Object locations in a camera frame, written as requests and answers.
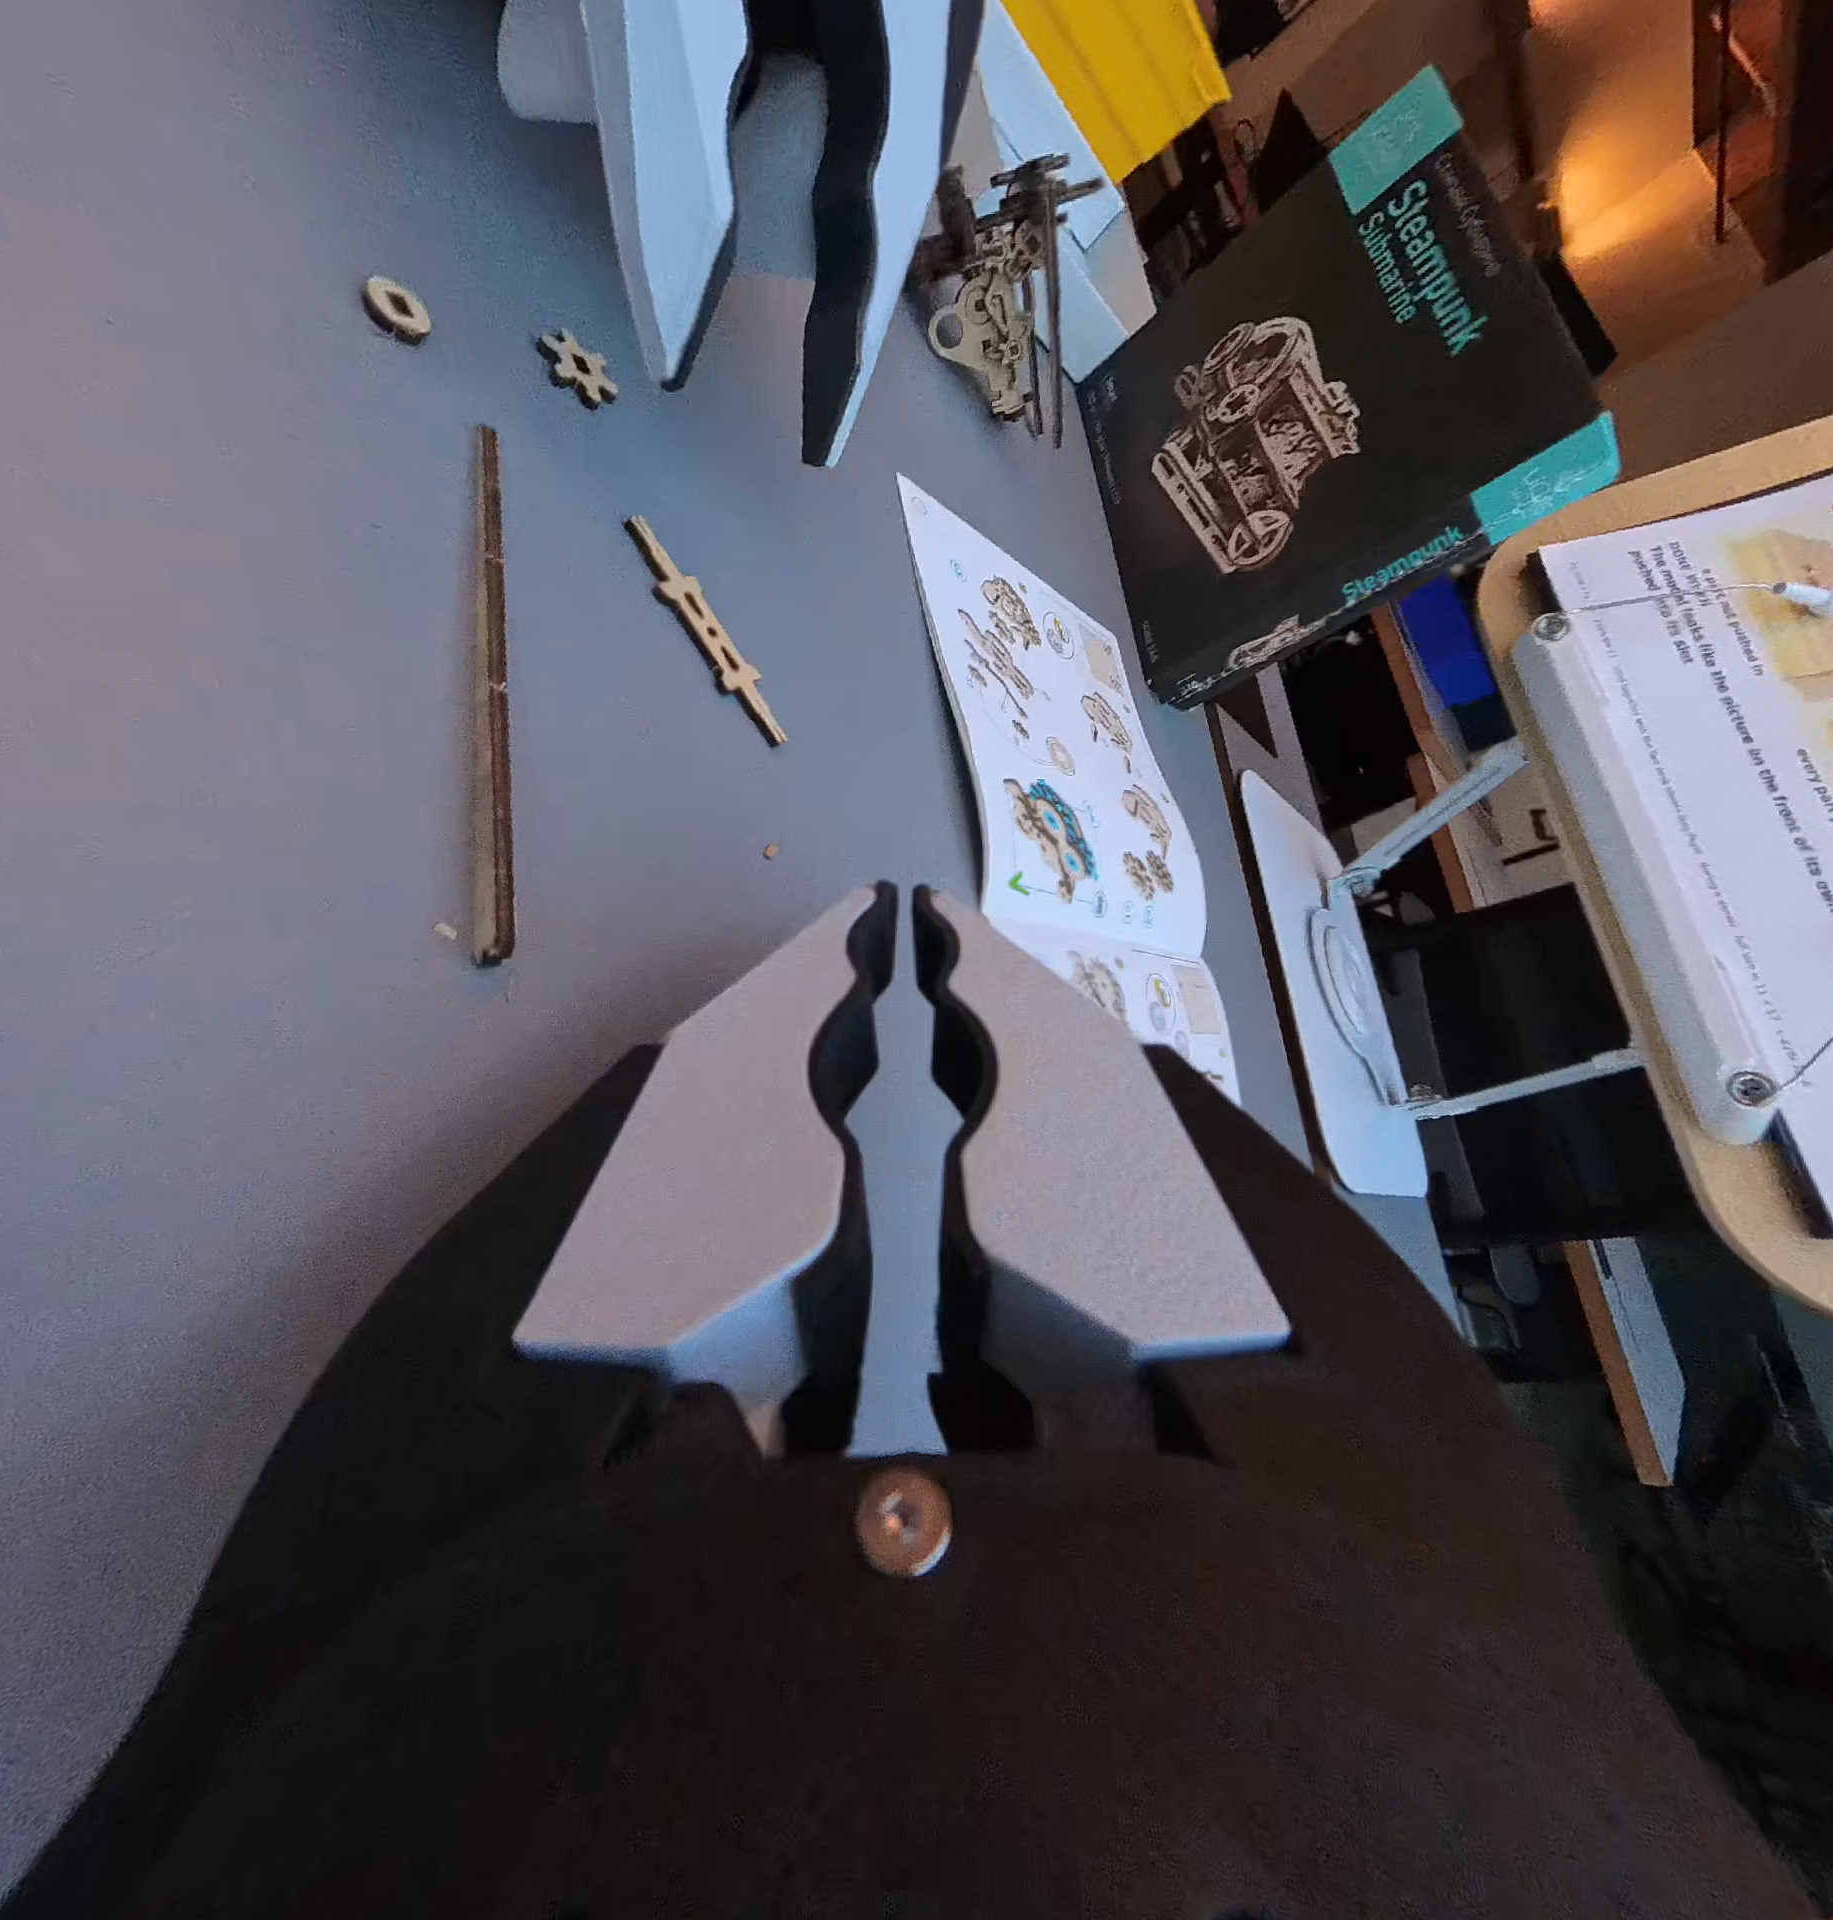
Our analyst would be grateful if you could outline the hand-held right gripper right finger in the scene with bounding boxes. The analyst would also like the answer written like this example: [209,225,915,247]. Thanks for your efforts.
[911,885,1294,1457]

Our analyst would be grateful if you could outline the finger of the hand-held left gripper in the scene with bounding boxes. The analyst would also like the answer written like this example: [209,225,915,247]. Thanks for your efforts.
[499,0,804,391]
[801,0,988,470]

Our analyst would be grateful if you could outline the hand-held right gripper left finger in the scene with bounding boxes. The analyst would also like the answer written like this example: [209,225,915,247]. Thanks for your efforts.
[510,883,904,1459]

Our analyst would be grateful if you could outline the notched wooden strip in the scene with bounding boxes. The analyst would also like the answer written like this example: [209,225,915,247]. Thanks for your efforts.
[625,517,789,751]

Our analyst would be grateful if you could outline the grey desk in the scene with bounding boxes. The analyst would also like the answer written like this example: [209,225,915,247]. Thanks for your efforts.
[0,0,1464,1848]

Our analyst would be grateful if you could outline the wooden mechanical model assembly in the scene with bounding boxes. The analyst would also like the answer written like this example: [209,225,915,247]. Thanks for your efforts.
[915,163,1104,443]

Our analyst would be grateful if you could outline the white cardboard box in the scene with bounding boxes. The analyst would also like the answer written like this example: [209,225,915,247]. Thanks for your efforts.
[984,0,1159,343]

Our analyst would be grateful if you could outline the yellow plastic bin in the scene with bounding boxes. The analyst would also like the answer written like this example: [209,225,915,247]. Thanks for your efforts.
[999,0,1234,185]

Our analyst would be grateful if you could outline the white document stand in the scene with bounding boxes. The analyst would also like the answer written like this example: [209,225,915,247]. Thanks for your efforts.
[1238,741,1653,1198]

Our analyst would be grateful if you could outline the black puzzle kit box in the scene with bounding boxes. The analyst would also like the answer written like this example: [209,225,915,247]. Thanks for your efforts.
[1078,63,1624,708]

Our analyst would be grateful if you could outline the illustrated instruction booklet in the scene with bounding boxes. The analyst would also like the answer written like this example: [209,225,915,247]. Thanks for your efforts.
[897,472,1244,1104]

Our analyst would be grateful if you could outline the long wooden stick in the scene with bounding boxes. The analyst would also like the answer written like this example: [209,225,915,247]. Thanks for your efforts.
[469,425,517,969]

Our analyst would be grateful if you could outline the white clip bar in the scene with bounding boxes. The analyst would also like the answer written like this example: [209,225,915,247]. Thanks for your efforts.
[1508,606,1784,1148]

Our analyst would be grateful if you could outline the wooden document board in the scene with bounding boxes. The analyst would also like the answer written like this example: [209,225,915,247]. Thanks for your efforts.
[1478,406,1833,1328]

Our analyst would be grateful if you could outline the printed instruction sheets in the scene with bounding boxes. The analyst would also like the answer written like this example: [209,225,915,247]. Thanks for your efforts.
[1537,457,1833,1239]

